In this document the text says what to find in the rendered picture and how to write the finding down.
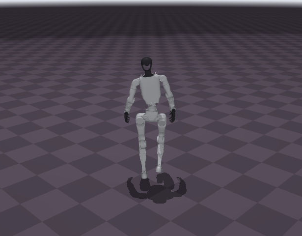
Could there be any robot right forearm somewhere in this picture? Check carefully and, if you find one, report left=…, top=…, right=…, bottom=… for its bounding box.
left=167, top=97, right=176, bottom=112

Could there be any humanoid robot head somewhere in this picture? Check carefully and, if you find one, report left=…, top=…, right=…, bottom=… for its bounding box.
left=141, top=57, right=154, bottom=77

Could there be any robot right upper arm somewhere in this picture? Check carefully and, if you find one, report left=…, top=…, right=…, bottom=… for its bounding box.
left=158, top=75, right=173, bottom=99

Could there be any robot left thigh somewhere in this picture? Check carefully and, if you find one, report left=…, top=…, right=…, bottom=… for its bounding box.
left=136, top=113, right=146, bottom=149

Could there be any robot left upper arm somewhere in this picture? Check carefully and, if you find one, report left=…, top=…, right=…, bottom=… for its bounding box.
left=128, top=78, right=140, bottom=104

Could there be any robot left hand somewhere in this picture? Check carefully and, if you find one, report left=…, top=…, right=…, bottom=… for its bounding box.
left=124, top=112, right=130, bottom=123

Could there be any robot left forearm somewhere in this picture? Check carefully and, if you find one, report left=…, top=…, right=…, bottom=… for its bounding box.
left=124, top=97, right=132, bottom=114

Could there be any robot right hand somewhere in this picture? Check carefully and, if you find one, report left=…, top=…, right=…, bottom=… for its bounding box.
left=169, top=109, right=175, bottom=123

